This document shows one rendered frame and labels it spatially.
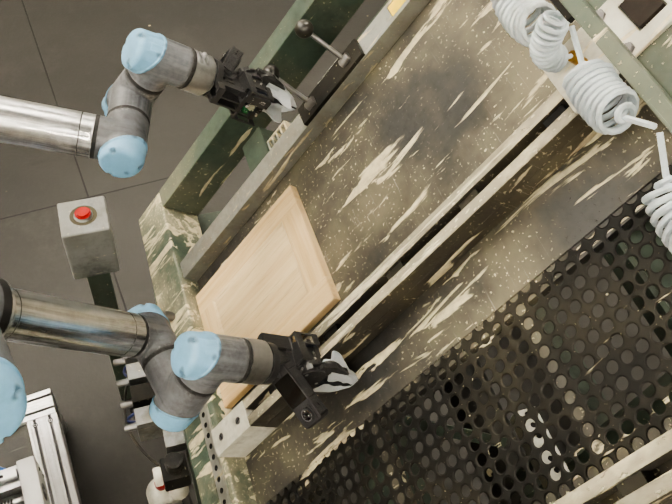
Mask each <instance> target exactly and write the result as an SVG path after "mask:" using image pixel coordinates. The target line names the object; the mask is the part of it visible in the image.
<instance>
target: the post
mask: <svg viewBox="0 0 672 504"><path fill-rule="evenodd" d="M87 279H88V283H89V286H90V290H91V293H92V297H93V301H94V304H95V305H98V306H103V307H108V308H113V309H118V310H119V308H118V303H117V299H116V295H115V291H114V287H113V283H112V278H111V274H110V273H106V274H101V275H96V276H91V277H87ZM109 357H110V361H111V364H112V368H113V371H114V375H115V379H116V381H117V380H121V379H126V377H125V376H124V375H123V368H124V367H125V365H126V363H125V364H124V365H119V366H114V365H113V360H114V359H118V358H123V357H119V356H112V355H109ZM118 389H119V393H120V396H121V400H123V396H124V390H125V386H123V387H119V388H118ZM130 398H131V393H130V385H128V391H127V398H126V399H130Z"/></svg>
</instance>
